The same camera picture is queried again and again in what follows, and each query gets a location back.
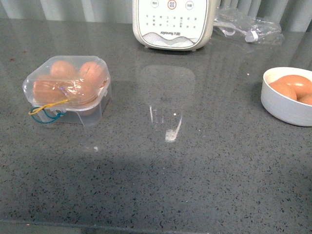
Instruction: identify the clear plastic bag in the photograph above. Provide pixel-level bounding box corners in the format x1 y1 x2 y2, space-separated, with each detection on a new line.
214 7 285 45

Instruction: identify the brown egg in bowl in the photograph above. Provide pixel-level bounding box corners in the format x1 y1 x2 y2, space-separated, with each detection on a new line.
298 94 312 105
269 81 297 100
276 75 312 100

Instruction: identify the white round bowl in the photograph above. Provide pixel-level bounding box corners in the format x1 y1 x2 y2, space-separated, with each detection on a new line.
261 67 312 127

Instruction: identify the white Joyoung blender appliance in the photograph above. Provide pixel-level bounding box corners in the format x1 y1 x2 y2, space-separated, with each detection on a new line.
132 0 220 51

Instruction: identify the clear plastic egg box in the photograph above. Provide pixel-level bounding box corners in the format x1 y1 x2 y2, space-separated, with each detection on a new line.
23 56 112 126

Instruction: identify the brown egg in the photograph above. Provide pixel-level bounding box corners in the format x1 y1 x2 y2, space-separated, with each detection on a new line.
298 94 312 105
269 81 297 100
33 75 66 104
50 60 76 78
63 79 98 104
79 61 107 87
276 75 312 100

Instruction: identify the yellow rubber band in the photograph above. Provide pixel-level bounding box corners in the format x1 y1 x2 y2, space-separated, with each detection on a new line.
28 97 75 116

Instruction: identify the blue rubber band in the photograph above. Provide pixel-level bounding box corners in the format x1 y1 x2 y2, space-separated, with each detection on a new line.
28 107 65 124

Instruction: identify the white power cable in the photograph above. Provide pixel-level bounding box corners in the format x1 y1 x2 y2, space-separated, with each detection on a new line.
214 19 259 43

